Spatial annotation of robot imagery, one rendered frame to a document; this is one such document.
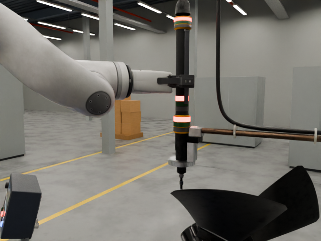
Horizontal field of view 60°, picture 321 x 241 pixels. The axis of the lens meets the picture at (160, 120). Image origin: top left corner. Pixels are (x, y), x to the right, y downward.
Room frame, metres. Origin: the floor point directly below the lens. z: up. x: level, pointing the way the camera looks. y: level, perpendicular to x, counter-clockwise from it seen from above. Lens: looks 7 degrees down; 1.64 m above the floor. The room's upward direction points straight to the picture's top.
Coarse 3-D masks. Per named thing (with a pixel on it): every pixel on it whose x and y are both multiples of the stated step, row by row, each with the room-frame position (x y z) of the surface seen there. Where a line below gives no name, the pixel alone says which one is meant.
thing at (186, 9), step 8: (184, 0) 0.69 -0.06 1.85; (176, 8) 0.70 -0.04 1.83; (184, 8) 0.69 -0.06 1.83; (176, 136) 0.70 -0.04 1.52; (184, 136) 0.69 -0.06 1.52; (176, 144) 0.70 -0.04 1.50; (184, 144) 0.69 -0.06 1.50; (176, 152) 0.70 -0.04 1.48; (184, 152) 0.69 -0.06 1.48; (184, 160) 0.69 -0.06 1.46; (184, 168) 0.70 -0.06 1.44
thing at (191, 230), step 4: (192, 224) 0.76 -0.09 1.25; (196, 224) 0.75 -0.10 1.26; (188, 228) 0.75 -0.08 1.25; (192, 228) 0.75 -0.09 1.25; (196, 228) 0.74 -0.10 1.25; (184, 232) 0.76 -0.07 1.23; (188, 232) 0.75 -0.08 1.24; (192, 232) 0.74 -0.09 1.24; (196, 232) 0.74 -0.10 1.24; (184, 236) 0.75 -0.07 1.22; (188, 236) 0.74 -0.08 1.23; (192, 236) 0.74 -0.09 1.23; (188, 240) 0.74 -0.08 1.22; (192, 240) 0.73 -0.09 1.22; (196, 240) 0.72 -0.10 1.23; (200, 240) 0.72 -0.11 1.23
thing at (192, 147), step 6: (192, 132) 0.68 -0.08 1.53; (198, 132) 0.67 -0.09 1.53; (186, 138) 0.68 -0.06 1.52; (192, 138) 0.67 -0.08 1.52; (198, 138) 0.67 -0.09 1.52; (192, 144) 0.68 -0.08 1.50; (192, 150) 0.68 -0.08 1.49; (174, 156) 0.73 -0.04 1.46; (192, 156) 0.68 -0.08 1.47; (168, 162) 0.70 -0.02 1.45; (174, 162) 0.68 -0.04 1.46; (180, 162) 0.67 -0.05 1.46; (186, 162) 0.67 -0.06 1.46; (192, 162) 0.68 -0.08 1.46
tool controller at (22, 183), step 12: (12, 180) 1.14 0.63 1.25; (24, 180) 1.17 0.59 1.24; (36, 180) 1.21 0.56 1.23; (12, 192) 1.02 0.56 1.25; (24, 192) 1.04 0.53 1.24; (36, 192) 1.06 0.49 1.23; (12, 204) 1.02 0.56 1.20; (24, 204) 1.04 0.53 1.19; (36, 204) 1.06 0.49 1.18; (12, 216) 1.02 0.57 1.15; (24, 216) 1.04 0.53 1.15; (36, 216) 1.06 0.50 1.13; (12, 228) 1.01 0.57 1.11; (24, 228) 1.03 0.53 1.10; (36, 228) 1.09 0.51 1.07
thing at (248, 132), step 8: (208, 128) 0.67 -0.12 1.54; (248, 136) 0.63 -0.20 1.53; (256, 136) 0.62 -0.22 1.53; (264, 136) 0.61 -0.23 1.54; (272, 136) 0.60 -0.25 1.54; (280, 136) 0.60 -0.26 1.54; (288, 136) 0.59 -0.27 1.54; (296, 136) 0.58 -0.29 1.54; (304, 136) 0.58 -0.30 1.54; (312, 136) 0.57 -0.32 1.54; (320, 136) 0.57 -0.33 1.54
